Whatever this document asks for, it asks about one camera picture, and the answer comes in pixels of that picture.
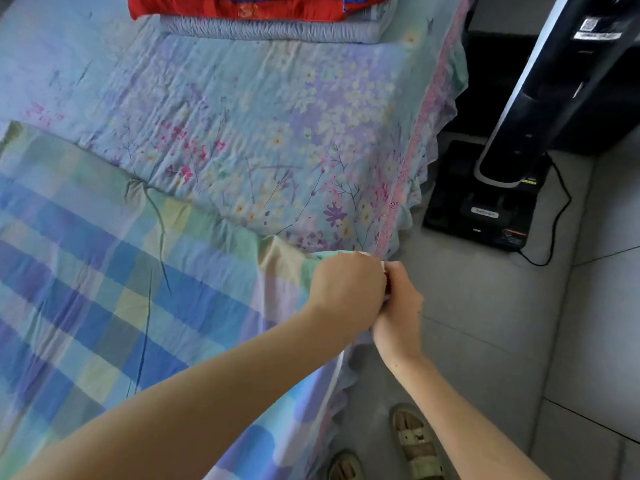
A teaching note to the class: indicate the person's left hand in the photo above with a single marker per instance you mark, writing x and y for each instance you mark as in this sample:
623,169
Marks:
345,290

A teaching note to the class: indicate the person's right hand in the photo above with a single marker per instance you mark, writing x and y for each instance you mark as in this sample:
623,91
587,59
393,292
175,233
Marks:
400,315

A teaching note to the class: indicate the white bed sheet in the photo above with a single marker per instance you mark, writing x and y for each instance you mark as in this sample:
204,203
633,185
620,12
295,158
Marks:
110,295

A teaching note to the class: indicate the person's right forearm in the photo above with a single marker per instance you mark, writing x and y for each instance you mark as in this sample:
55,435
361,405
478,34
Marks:
460,425

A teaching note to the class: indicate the person's left forearm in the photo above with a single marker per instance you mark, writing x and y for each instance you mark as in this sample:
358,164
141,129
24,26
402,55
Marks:
190,405

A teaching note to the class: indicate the olive sandal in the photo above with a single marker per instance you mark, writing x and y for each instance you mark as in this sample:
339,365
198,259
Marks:
415,445
346,467

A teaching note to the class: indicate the blue floral patterned sheet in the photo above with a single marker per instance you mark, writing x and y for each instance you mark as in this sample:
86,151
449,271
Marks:
270,125

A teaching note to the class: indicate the pink fringed bed skirt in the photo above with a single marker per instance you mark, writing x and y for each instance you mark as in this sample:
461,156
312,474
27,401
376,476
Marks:
425,125

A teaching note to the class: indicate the black white standing device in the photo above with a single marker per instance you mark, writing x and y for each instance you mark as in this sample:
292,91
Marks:
520,125

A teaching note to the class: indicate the grey striped folded cloth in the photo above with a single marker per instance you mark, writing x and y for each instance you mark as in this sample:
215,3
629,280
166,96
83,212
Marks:
290,30

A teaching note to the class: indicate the dark nightstand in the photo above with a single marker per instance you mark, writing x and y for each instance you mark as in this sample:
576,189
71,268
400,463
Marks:
480,55

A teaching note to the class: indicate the red blue cloth item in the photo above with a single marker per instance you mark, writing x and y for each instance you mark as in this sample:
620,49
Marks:
260,5

